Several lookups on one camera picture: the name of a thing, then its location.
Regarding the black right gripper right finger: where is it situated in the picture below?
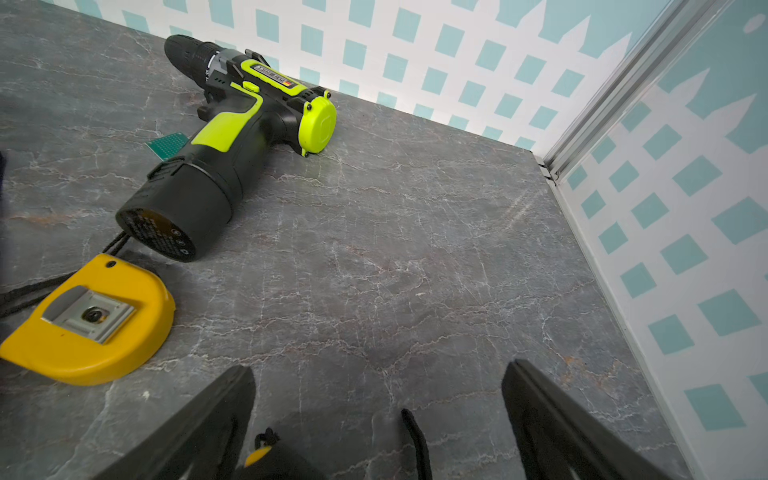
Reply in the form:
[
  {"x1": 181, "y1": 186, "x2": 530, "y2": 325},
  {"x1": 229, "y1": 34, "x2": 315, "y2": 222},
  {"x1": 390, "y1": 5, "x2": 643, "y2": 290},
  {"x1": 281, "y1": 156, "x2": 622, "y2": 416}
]
[{"x1": 501, "y1": 359, "x2": 669, "y2": 479}]

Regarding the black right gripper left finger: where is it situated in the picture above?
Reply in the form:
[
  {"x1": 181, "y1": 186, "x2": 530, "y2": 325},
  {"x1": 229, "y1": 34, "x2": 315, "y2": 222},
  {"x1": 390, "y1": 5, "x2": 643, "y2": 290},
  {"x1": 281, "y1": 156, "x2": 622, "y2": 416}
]
[{"x1": 96, "y1": 365, "x2": 256, "y2": 479}]

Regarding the yellow black 3m tape measure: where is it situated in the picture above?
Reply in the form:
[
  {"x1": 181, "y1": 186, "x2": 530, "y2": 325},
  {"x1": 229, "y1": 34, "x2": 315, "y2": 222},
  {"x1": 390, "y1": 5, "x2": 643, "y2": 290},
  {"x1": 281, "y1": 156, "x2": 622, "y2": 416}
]
[{"x1": 234, "y1": 409, "x2": 433, "y2": 480}]

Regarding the yellow tape measure metal clip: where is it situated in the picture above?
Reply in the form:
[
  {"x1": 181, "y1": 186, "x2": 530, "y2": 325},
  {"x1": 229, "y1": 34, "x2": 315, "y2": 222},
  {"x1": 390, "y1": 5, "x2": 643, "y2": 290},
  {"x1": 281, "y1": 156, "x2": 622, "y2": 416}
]
[{"x1": 1, "y1": 233, "x2": 176, "y2": 386}]

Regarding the small green circuit board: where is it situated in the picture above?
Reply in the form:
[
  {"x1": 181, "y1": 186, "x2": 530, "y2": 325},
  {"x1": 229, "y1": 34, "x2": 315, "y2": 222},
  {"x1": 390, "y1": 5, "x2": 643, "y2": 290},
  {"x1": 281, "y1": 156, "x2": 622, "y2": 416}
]
[{"x1": 146, "y1": 132, "x2": 188, "y2": 161}]

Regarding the green black cordless drill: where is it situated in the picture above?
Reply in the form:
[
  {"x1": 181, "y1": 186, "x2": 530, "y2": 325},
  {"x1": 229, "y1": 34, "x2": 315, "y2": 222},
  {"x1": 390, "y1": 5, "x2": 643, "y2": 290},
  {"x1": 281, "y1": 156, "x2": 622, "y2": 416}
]
[{"x1": 116, "y1": 34, "x2": 337, "y2": 262}]

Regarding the aluminium corner frame post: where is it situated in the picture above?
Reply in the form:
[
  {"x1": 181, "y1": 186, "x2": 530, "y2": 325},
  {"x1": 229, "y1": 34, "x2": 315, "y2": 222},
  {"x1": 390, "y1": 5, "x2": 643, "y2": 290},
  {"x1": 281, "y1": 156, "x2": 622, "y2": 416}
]
[{"x1": 537, "y1": 0, "x2": 730, "y2": 183}]

